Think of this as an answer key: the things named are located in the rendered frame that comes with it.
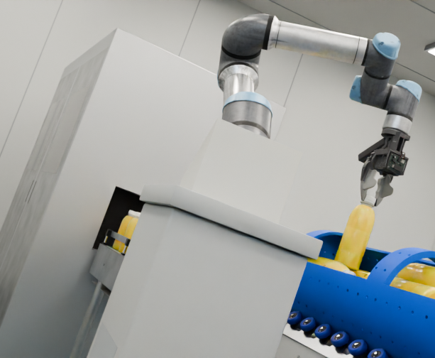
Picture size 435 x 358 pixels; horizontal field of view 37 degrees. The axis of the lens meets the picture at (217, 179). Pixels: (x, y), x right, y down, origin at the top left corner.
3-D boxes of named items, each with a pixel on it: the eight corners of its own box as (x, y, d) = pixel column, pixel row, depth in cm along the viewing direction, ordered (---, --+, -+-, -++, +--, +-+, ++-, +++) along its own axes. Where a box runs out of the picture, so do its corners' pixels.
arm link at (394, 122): (380, 115, 188) (402, 126, 191) (375, 130, 187) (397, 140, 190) (397, 113, 181) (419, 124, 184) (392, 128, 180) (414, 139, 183)
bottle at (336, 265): (324, 262, 191) (361, 272, 174) (313, 283, 190) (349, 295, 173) (307, 250, 189) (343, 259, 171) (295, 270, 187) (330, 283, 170)
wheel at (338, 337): (349, 329, 157) (353, 336, 157) (335, 329, 160) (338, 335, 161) (340, 342, 154) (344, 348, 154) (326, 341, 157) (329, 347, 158)
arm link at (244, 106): (221, 116, 143) (226, 80, 153) (215, 160, 152) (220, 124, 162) (274, 123, 143) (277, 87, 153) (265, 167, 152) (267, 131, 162)
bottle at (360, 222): (353, 267, 178) (375, 203, 179) (330, 259, 181) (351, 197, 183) (361, 271, 183) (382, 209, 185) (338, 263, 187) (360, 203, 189)
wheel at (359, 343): (368, 337, 150) (372, 344, 150) (353, 337, 153) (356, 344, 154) (358, 350, 147) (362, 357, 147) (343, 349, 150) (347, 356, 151)
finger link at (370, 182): (365, 196, 177) (380, 167, 179) (352, 195, 183) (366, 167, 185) (372, 202, 179) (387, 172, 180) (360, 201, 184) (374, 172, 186)
